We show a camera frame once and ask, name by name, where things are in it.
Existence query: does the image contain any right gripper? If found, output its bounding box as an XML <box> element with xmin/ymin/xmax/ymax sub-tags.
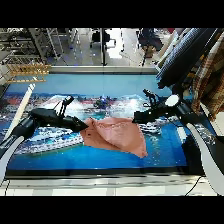
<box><xmin>132</xmin><ymin>108</ymin><xmax>160</xmax><ymax>125</ymax></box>

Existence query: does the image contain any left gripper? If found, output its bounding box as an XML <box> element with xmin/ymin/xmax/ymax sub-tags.
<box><xmin>53</xmin><ymin>113</ymin><xmax>90</xmax><ymax>133</ymax></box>

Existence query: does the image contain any pink garment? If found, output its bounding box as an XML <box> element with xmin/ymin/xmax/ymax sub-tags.
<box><xmin>79</xmin><ymin>116</ymin><xmax>149</xmax><ymax>159</ymax></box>

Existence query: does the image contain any blue checked shirt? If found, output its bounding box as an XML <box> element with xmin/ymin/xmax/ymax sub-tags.
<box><xmin>155</xmin><ymin>28</ymin><xmax>214</xmax><ymax>84</ymax></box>

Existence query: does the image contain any black garment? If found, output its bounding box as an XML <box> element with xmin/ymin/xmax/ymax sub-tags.
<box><xmin>159</xmin><ymin>28</ymin><xmax>224</xmax><ymax>90</ymax></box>

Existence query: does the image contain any brown checked shirt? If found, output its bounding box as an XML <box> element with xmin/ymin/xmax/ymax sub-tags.
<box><xmin>190</xmin><ymin>33</ymin><xmax>224</xmax><ymax>122</ymax></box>

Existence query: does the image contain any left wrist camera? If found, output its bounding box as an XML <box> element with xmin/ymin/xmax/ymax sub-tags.
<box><xmin>56</xmin><ymin>95</ymin><xmax>75</xmax><ymax>117</ymax></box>

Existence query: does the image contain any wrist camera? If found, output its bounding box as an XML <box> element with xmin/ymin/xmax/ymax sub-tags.
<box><xmin>56</xmin><ymin>95</ymin><xmax>75</xmax><ymax>117</ymax></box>
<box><xmin>142</xmin><ymin>88</ymin><xmax>160</xmax><ymax>110</ymax></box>

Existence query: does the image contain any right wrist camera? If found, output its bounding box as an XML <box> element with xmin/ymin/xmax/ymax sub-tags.
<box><xmin>142</xmin><ymin>88</ymin><xmax>160</xmax><ymax>110</ymax></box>

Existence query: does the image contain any black cable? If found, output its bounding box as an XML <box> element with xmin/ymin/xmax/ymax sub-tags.
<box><xmin>185</xmin><ymin>175</ymin><xmax>203</xmax><ymax>197</ymax></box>

